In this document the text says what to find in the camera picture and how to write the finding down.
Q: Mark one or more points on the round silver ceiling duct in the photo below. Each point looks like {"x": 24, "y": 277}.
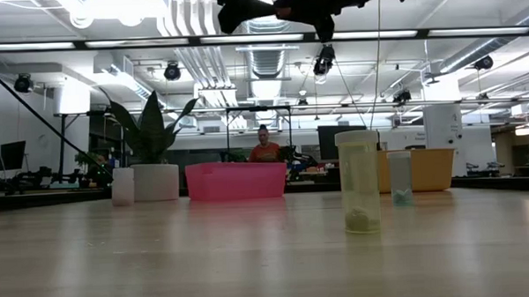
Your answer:
{"x": 266, "y": 62}

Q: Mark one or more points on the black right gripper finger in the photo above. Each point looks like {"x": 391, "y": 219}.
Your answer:
{"x": 246, "y": 10}

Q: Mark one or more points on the black monitor on stand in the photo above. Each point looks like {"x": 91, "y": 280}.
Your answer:
{"x": 328, "y": 142}

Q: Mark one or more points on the thin black diagonal rod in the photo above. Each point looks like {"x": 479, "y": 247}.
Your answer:
{"x": 47, "y": 122}

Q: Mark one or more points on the person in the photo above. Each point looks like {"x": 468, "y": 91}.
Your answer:
{"x": 264, "y": 152}

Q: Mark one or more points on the white building column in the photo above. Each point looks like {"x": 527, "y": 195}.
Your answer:
{"x": 443, "y": 129}

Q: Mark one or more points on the green snake plant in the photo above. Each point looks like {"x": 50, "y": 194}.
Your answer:
{"x": 151, "y": 130}

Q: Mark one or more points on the pink-red plastic bin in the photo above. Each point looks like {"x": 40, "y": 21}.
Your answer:
{"x": 235, "y": 181}

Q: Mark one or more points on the background black robot arm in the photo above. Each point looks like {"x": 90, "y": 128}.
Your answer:
{"x": 300, "y": 158}

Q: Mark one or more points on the white round plant pot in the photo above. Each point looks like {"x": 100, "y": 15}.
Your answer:
{"x": 155, "y": 183}

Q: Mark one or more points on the yellow plastic bin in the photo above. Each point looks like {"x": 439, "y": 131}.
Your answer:
{"x": 430, "y": 169}

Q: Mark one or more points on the large yellow-green pill bottle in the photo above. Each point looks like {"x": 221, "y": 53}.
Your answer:
{"x": 358, "y": 180}

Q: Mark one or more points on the small green background plant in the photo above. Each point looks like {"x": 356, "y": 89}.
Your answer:
{"x": 88, "y": 160}

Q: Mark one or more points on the small clear vial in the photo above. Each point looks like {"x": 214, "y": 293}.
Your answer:
{"x": 400, "y": 174}

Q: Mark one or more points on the white bottle with pink pills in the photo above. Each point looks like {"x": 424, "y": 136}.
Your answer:
{"x": 123, "y": 188}

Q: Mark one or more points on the overhead LED frame bar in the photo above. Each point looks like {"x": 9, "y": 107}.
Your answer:
{"x": 252, "y": 38}

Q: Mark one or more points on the small tilted black monitor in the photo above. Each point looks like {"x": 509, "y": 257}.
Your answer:
{"x": 12, "y": 155}

